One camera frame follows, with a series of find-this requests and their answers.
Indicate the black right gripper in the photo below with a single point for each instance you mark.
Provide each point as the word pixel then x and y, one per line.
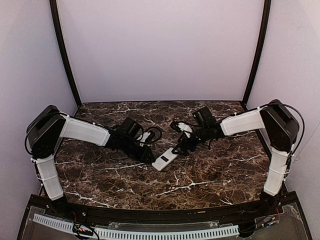
pixel 189 142

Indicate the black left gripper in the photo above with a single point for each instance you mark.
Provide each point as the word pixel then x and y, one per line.
pixel 141 152

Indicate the white remote control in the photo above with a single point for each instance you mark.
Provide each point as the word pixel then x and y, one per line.
pixel 164 160

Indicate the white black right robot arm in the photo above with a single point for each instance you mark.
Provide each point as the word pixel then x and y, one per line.
pixel 279 132

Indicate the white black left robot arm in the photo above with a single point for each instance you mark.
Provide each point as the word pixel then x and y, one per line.
pixel 52 126

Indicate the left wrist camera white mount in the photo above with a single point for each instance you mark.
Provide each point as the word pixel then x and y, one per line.
pixel 146 137

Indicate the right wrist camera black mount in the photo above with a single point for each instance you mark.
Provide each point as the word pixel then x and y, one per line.
pixel 180 126

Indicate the white slotted cable duct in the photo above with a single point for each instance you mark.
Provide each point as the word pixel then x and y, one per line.
pixel 138 231

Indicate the black front rail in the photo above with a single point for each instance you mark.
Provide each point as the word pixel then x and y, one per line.
pixel 236 214

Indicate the black corner frame post right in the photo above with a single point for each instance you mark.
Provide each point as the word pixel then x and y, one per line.
pixel 258 51

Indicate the black corner frame post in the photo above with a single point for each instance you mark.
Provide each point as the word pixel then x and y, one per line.
pixel 258 51
pixel 63 51

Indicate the black corner frame post left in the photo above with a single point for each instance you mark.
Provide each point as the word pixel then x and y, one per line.
pixel 63 51

